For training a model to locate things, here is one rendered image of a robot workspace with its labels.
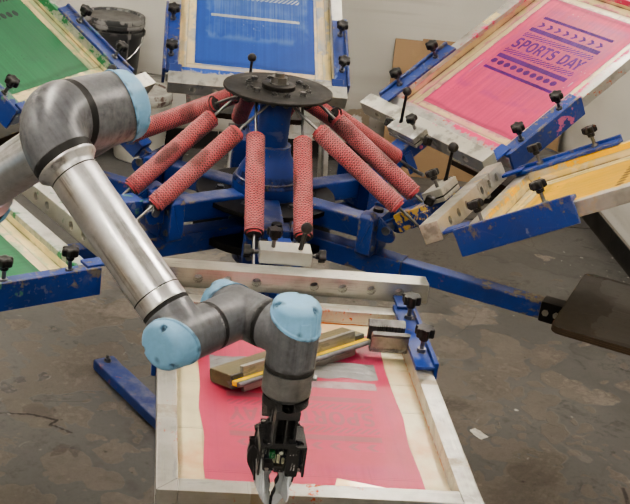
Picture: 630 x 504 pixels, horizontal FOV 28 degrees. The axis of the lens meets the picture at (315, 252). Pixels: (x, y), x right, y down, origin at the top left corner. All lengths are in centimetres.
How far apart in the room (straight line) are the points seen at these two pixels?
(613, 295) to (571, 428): 137
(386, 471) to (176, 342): 76
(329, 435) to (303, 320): 71
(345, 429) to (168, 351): 81
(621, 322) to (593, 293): 17
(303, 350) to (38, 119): 51
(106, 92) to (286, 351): 48
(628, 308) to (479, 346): 186
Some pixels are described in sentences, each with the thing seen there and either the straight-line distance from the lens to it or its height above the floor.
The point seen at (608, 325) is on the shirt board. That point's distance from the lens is 320.
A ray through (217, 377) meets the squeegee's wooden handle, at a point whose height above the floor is 97.
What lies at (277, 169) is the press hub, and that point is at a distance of 342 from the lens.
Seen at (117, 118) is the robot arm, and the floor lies 163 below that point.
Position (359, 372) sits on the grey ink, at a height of 96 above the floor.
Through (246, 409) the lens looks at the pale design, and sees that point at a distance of 253.
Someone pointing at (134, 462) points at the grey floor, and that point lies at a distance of 408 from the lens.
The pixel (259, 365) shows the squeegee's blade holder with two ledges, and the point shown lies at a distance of 259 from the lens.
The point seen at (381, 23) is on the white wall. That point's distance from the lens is 682.
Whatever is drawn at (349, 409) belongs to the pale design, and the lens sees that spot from 257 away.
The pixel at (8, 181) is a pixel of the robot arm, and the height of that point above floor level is 146.
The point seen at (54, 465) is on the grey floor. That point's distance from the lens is 405.
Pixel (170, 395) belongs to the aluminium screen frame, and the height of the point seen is 99.
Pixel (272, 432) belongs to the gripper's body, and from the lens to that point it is 188.
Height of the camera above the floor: 223
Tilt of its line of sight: 23 degrees down
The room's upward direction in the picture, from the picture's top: 8 degrees clockwise
